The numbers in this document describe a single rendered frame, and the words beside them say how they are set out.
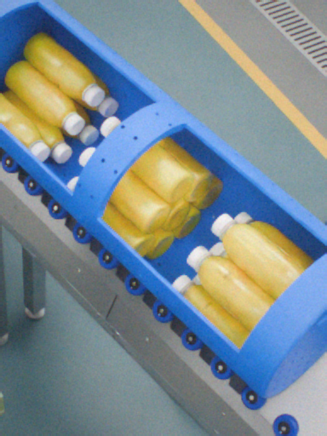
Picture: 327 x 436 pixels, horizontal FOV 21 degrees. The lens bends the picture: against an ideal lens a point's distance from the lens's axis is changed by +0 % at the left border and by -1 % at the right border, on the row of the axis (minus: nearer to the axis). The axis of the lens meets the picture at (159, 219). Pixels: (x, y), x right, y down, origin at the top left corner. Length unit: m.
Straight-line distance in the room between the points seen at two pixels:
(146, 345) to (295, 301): 0.42
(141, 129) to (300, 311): 0.41
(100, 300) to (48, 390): 0.90
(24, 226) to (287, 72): 1.92
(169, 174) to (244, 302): 0.25
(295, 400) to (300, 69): 2.15
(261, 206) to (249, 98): 1.78
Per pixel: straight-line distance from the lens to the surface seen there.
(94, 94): 1.67
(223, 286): 1.42
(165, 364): 1.63
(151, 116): 1.49
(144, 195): 1.50
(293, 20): 3.76
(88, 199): 1.49
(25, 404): 2.54
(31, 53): 1.75
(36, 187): 1.72
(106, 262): 1.62
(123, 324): 1.67
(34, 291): 2.53
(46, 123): 1.74
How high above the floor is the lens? 2.30
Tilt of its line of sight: 52 degrees down
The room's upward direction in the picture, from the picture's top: 10 degrees clockwise
